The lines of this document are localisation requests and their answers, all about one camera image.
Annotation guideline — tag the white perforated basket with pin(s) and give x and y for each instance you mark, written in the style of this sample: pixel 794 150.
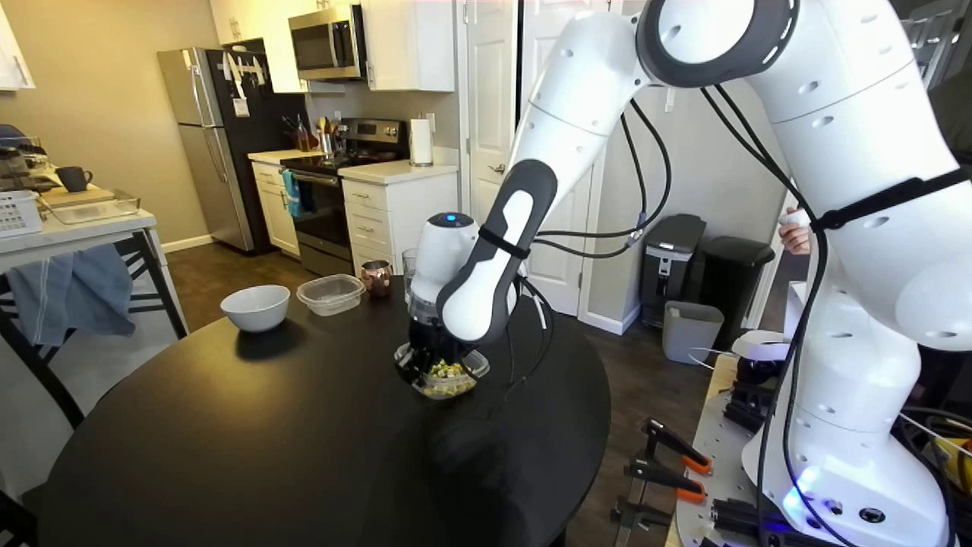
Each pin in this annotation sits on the white perforated basket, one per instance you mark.
pixel 21 214

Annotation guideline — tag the white upper kitchen cabinet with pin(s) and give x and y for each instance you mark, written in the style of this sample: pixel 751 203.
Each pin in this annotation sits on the white upper kitchen cabinet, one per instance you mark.
pixel 408 48

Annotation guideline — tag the small brown candle jar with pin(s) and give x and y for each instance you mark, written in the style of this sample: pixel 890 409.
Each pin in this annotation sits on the small brown candle jar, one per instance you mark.
pixel 379 280

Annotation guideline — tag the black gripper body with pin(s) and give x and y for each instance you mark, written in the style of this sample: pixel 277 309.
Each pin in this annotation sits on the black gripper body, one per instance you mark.
pixel 428 336

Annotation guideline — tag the blue cloth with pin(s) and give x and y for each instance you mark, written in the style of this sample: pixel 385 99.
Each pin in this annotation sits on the blue cloth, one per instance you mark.
pixel 70 293

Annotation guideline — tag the white side table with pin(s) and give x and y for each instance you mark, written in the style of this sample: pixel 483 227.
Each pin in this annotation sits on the white side table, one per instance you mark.
pixel 70 238

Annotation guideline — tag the grey lidded trash can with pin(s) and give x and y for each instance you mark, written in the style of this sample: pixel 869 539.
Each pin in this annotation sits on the grey lidded trash can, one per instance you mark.
pixel 673 261

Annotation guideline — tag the white ceramic bowl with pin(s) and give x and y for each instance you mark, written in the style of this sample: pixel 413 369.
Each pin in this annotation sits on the white ceramic bowl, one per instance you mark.
pixel 256 309

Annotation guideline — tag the person's hand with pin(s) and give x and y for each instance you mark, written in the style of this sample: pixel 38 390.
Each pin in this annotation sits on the person's hand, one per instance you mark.
pixel 798 238

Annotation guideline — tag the narrow white counter cabinet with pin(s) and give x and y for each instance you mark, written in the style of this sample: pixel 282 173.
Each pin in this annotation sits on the narrow white counter cabinet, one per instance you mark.
pixel 275 203

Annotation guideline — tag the white round lid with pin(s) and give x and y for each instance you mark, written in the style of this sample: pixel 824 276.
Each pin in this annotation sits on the white round lid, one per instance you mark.
pixel 762 347

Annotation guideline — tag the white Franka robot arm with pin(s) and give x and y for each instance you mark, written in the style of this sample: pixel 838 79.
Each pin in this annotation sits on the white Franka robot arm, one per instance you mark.
pixel 861 253

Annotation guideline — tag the white panel door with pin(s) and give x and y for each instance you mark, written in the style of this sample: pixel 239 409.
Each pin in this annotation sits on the white panel door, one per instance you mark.
pixel 489 100

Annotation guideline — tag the white paper towel roll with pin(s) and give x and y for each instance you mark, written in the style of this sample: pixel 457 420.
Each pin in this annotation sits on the white paper towel roll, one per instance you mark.
pixel 420 142

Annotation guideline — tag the empty clear plastic container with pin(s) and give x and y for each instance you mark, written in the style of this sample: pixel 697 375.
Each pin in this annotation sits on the empty clear plastic container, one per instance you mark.
pixel 328 293

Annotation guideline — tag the black kitchen stove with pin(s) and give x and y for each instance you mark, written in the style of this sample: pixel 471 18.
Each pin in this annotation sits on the black kitchen stove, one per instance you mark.
pixel 323 203

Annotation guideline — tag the small grey plastic bin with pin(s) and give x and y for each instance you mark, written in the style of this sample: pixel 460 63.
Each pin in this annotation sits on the small grey plastic bin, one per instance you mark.
pixel 690 332

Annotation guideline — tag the black mug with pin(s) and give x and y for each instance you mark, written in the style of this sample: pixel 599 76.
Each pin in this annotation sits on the black mug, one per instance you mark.
pixel 75 181

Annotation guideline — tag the stainless steel refrigerator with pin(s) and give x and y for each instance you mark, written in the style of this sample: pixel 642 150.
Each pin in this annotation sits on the stainless steel refrigerator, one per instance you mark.
pixel 217 142

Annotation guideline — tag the black trash can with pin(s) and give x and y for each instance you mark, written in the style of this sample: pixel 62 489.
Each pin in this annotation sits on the black trash can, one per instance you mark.
pixel 733 290

